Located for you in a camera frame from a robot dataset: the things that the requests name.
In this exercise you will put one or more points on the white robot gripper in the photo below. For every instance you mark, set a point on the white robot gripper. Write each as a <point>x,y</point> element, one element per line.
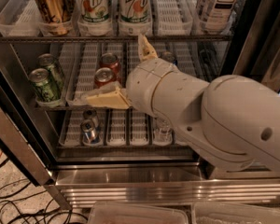
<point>142,84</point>

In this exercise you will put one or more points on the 7up can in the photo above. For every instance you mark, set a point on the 7up can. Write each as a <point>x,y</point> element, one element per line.
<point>133,11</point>
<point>94,11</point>

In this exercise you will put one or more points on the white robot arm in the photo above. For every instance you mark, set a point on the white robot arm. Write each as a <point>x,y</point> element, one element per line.
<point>230,122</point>

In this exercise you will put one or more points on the red coca-cola can rear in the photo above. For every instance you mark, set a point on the red coca-cola can rear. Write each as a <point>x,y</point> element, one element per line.
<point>111,60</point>

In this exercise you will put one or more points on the red coca-cola can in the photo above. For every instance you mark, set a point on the red coca-cola can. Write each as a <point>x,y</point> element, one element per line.
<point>111,60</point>
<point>104,76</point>

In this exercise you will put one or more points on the red coca-cola can front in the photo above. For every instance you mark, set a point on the red coca-cola can front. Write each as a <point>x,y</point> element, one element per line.
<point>104,76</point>

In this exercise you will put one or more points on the blue pepsi can rear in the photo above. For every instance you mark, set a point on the blue pepsi can rear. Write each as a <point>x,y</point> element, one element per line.
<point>169,57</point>

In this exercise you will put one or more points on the red bull can rear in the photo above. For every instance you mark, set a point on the red bull can rear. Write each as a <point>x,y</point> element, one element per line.
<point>91,114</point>

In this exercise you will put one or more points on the red bull can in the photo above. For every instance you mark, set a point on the red bull can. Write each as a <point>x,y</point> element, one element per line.
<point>91,114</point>
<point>89,132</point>

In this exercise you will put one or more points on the red bull can front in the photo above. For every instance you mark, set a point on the red bull can front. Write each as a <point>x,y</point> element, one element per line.
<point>89,132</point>

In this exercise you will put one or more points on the steel fridge cabinet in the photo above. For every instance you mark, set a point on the steel fridge cabinet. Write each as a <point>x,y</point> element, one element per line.
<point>45,141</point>

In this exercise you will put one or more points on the green can rear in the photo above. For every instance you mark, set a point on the green can rear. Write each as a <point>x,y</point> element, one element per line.
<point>52,64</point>

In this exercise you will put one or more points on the green can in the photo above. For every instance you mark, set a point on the green can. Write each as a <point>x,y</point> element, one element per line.
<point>52,64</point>
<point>46,88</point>

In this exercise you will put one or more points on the green can front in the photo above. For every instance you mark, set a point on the green can front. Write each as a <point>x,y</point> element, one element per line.
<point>46,88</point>

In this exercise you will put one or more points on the gold drink can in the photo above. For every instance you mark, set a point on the gold drink can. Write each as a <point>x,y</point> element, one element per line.
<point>54,13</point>

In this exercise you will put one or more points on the water bottle left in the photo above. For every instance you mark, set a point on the water bottle left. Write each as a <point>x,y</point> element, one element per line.
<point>162,132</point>

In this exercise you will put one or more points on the white tea bottle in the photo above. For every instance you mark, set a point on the white tea bottle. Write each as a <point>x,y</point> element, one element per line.
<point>214,14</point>

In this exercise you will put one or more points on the clear plastic bin left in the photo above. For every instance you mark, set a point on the clear plastic bin left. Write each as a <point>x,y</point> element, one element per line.
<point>123,213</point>

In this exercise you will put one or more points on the clear plastic bin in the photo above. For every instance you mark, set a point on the clear plastic bin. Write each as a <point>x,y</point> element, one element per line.
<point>123,213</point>
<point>230,213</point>

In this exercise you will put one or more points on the clear plastic bin right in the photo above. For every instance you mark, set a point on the clear plastic bin right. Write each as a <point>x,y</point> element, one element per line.
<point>230,213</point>

